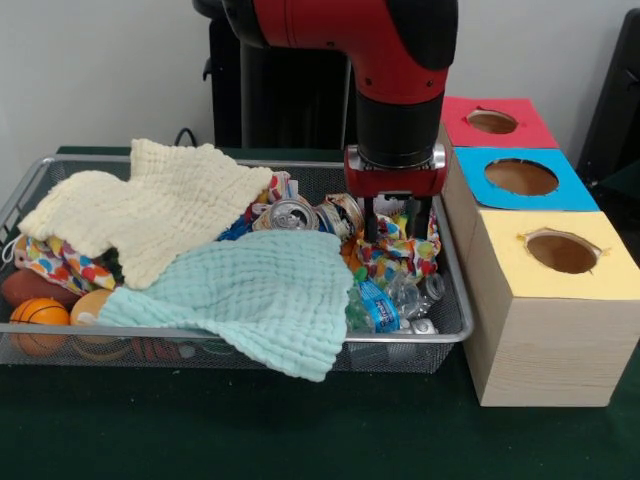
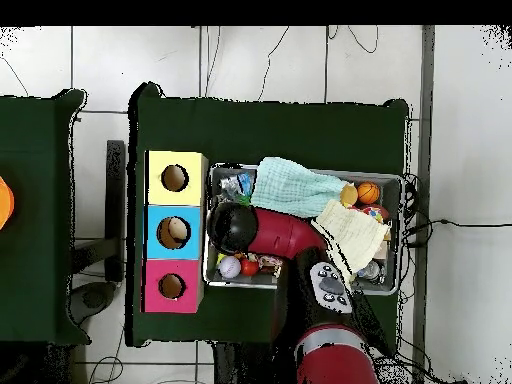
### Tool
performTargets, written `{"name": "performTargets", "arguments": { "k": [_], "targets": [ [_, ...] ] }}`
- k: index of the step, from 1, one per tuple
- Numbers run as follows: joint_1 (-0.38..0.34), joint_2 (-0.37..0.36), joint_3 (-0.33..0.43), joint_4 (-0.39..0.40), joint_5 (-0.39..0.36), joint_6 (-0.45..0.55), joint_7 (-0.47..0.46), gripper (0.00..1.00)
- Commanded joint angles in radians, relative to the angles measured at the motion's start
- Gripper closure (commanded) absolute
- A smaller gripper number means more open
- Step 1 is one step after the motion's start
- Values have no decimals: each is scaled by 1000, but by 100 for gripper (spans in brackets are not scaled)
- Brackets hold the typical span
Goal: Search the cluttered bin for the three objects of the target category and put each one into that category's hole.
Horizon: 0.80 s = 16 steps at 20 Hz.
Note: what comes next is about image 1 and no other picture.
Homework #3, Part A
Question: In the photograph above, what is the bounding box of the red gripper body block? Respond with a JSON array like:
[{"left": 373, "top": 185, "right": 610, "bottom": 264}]
[{"left": 343, "top": 158, "right": 448, "bottom": 198}]

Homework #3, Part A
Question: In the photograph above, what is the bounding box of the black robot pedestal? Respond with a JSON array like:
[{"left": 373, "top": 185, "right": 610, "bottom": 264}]
[{"left": 202, "top": 0, "right": 360, "bottom": 150}]

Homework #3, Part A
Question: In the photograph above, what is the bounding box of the colourful dotted cloth bag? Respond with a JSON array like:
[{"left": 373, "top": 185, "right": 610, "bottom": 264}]
[
  {"left": 342, "top": 209, "right": 442, "bottom": 281},
  {"left": 12, "top": 234, "right": 121, "bottom": 296}
]

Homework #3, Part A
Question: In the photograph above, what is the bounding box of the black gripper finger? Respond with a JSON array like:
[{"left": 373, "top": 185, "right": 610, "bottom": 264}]
[
  {"left": 363, "top": 196, "right": 380, "bottom": 241},
  {"left": 409, "top": 198, "right": 431, "bottom": 239}
]

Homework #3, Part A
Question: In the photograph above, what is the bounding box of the peach foam ball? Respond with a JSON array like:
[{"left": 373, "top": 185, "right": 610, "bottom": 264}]
[{"left": 68, "top": 288, "right": 117, "bottom": 346}]

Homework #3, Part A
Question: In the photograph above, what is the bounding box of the wooden box with three holes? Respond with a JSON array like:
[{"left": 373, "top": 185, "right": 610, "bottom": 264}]
[{"left": 438, "top": 96, "right": 640, "bottom": 409}]

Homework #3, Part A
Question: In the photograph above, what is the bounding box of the shallow wire mesh bin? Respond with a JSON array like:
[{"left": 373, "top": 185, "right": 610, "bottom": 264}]
[{"left": 0, "top": 153, "right": 475, "bottom": 374}]

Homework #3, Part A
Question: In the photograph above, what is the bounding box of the dark green table cloth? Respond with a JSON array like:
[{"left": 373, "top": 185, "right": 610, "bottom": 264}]
[
  {"left": 0, "top": 144, "right": 640, "bottom": 480},
  {"left": 597, "top": 164, "right": 640, "bottom": 214}
]

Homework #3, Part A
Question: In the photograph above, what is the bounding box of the crushed silver can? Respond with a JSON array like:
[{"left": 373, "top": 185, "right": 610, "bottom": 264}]
[{"left": 252, "top": 197, "right": 320, "bottom": 233}]

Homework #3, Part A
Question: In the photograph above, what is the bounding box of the cream waffle cloth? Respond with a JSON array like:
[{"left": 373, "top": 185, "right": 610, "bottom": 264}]
[{"left": 17, "top": 138, "right": 275, "bottom": 291}]

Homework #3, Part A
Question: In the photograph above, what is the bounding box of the small orange basketball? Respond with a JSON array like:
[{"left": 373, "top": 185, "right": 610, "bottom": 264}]
[{"left": 8, "top": 297, "right": 71, "bottom": 357}]

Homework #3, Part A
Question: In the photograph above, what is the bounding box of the crushed bottle with blue label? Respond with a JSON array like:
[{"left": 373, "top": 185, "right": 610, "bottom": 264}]
[{"left": 347, "top": 278, "right": 404, "bottom": 334}]

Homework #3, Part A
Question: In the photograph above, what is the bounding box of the black upright panel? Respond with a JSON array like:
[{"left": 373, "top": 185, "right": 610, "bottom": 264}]
[{"left": 577, "top": 8, "right": 640, "bottom": 174}]

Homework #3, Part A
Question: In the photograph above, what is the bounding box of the small brown football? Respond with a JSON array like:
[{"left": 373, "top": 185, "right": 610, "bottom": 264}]
[{"left": 0, "top": 269, "right": 81, "bottom": 311}]

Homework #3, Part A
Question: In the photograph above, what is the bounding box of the mint waffle cloth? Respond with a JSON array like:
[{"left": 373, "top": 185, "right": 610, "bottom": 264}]
[{"left": 97, "top": 230, "right": 355, "bottom": 384}]

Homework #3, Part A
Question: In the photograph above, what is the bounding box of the crushed printed can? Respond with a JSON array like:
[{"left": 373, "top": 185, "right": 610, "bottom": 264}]
[{"left": 314, "top": 193, "right": 365, "bottom": 239}]

